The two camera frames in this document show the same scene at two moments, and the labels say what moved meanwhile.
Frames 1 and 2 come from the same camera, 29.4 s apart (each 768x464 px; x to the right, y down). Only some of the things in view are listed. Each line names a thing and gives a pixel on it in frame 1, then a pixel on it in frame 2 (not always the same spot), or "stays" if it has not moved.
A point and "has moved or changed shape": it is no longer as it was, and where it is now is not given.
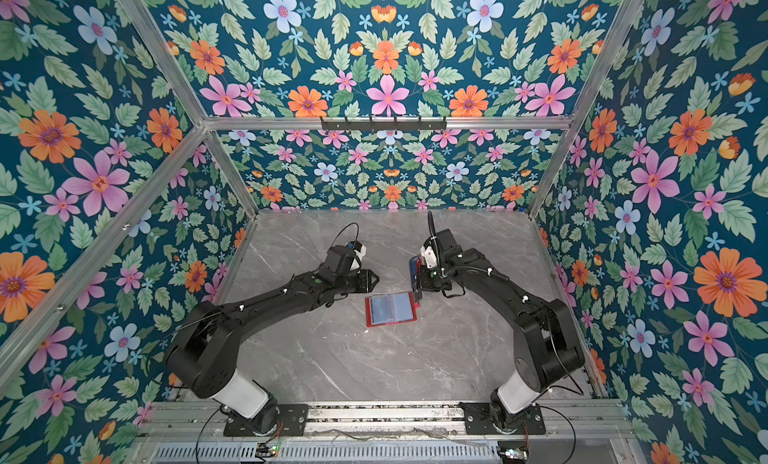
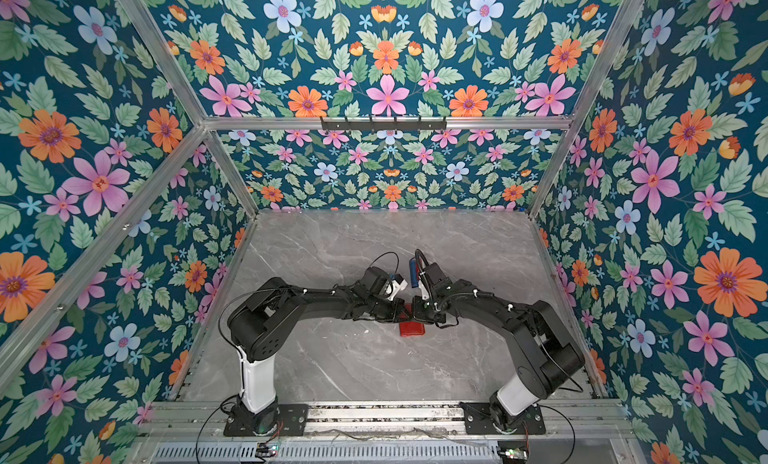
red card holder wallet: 382,309 has moved or changed shape
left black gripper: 367,284 → 397,306
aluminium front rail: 613,420 stays
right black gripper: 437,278 → 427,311
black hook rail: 384,125 stays
